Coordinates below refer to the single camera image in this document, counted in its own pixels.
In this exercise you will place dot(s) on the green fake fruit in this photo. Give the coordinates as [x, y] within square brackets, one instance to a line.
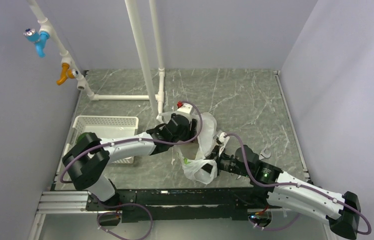
[79, 138]

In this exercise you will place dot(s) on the white PVC pipe frame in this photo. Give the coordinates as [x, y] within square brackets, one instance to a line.
[156, 99]

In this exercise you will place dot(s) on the silver wrench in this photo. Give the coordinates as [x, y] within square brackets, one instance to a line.
[264, 154]

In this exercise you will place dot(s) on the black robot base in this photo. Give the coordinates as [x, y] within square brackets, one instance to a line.
[234, 203]

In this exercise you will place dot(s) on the white plastic bag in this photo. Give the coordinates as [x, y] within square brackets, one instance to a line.
[192, 155]

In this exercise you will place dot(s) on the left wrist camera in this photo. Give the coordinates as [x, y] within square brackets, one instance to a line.
[185, 109]

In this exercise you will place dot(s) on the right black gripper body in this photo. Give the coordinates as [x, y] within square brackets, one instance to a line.
[225, 162]

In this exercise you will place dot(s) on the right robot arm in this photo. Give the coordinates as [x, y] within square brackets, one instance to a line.
[275, 187]

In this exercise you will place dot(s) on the orange valve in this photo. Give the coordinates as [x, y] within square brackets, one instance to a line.
[66, 73]

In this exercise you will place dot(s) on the white plastic basket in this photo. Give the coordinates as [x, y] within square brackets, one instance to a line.
[108, 127]

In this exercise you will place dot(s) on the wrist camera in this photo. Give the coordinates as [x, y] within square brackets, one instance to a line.
[222, 140]
[185, 109]

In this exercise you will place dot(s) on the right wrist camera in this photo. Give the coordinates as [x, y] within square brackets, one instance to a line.
[222, 140]

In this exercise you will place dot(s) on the blue valve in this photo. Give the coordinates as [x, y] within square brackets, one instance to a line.
[39, 39]

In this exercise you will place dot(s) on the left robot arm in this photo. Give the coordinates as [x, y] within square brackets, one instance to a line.
[86, 161]

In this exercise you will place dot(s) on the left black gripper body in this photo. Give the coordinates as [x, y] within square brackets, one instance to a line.
[189, 134]

